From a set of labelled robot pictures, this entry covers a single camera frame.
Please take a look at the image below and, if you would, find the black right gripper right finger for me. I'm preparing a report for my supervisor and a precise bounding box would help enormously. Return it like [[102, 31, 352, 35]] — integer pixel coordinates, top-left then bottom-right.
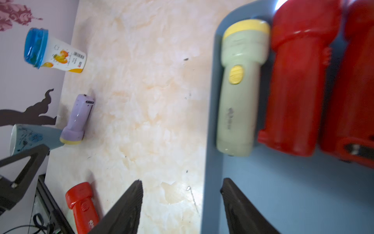
[[220, 178, 280, 234]]

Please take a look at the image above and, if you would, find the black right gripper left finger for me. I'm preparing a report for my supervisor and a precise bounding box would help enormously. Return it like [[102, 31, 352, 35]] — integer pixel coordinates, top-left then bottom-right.
[[89, 180, 143, 234]]

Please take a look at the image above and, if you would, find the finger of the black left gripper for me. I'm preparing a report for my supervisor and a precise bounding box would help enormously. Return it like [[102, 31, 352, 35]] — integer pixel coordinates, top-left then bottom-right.
[[1, 144, 50, 214]]

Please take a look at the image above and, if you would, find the blue plastic tray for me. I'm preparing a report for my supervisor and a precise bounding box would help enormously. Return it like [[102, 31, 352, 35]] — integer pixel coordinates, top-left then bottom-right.
[[201, 1, 374, 234]]

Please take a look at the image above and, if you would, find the red flashlight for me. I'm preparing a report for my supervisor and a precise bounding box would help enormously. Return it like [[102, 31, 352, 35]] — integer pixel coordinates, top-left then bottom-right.
[[65, 182, 99, 234], [258, 0, 342, 157], [319, 1, 374, 168]]

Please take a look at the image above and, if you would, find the green yellow flashlight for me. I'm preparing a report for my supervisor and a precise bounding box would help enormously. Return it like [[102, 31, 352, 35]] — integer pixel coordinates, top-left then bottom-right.
[[216, 19, 270, 157]]

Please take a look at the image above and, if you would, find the blue floral mug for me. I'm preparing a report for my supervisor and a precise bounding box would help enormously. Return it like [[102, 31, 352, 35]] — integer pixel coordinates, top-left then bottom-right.
[[10, 124, 64, 156]]

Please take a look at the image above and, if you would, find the blue lidded snack cup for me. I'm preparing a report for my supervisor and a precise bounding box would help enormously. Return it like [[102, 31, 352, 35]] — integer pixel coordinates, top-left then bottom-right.
[[24, 28, 87, 73]]

